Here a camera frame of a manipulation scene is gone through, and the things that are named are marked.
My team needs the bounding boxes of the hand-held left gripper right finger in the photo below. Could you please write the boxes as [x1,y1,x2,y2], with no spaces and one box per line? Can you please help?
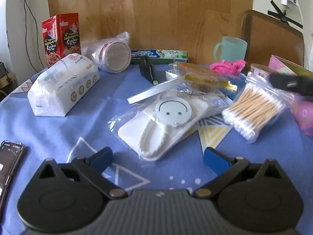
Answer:
[194,147,282,199]

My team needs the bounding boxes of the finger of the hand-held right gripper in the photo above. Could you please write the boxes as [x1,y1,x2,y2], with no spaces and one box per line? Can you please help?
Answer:
[268,72,313,95]

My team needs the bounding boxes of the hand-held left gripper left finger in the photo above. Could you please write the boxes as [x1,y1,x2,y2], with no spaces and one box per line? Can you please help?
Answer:
[37,147,128,199]

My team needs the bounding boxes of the bag of cotton swabs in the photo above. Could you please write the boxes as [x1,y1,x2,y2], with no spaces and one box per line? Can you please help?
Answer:
[221,75,295,143]

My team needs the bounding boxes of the pink cardboard box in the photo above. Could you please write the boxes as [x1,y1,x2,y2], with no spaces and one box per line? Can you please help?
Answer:
[268,55,313,77]

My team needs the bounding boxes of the pink plastic bag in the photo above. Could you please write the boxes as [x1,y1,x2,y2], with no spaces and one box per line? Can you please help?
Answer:
[291,94,313,138]

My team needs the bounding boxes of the white round can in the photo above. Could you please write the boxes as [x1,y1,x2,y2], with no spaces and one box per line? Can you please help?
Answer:
[249,63,272,79]

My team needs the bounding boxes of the blue printed tablecloth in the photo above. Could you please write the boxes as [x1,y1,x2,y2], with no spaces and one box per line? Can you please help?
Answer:
[0,61,313,235]

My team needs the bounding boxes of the brown woven tray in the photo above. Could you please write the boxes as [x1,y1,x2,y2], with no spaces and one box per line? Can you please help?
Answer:
[241,10,305,75]

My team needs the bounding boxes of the clear blue printed packet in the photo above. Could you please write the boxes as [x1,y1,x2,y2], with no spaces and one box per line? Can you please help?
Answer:
[207,95,234,117]

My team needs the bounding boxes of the white smiley phone case packet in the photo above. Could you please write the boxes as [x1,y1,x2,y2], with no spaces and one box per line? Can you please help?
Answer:
[109,92,211,162]

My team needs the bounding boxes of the pink knitted scrunchie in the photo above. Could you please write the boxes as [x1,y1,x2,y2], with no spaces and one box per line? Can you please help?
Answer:
[210,59,247,75]

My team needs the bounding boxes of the black tape cross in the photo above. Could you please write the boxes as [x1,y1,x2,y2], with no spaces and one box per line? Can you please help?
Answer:
[268,0,303,29]

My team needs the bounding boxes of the green plastic mug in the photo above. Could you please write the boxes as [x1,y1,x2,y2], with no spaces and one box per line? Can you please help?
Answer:
[214,36,248,63]

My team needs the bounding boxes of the clear cookie packet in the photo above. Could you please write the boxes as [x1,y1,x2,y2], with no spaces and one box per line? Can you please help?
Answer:
[169,62,238,94]

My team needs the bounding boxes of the flat silver strip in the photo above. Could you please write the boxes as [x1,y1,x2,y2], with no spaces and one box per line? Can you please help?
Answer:
[127,77,182,105]

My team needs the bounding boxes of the white tissue pack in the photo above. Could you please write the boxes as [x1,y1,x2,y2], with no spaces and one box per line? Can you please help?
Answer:
[27,53,101,117]

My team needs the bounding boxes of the black smartphone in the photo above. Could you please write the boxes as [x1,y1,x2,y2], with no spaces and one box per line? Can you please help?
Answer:
[0,140,26,202]

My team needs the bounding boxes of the small white green box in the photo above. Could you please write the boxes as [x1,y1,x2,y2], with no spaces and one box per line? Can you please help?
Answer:
[165,70,182,80]

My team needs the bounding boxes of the paper cups in plastic bag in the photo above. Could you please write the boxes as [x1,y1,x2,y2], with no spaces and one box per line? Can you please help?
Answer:
[81,32,132,73]

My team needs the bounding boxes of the green toothpaste box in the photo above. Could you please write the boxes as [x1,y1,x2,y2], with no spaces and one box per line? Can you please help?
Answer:
[131,49,189,65]

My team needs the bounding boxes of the red snack tin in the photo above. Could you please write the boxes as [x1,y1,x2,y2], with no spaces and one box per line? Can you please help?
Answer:
[42,13,81,68]

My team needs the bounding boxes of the wooden board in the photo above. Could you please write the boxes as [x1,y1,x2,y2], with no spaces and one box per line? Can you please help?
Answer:
[46,0,255,64]

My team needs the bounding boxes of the dark object by wall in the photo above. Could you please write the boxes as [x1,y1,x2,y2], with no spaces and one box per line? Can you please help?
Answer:
[0,62,18,101]

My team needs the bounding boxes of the black wall cable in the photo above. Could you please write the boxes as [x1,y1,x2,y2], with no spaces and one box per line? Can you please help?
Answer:
[21,0,45,69]

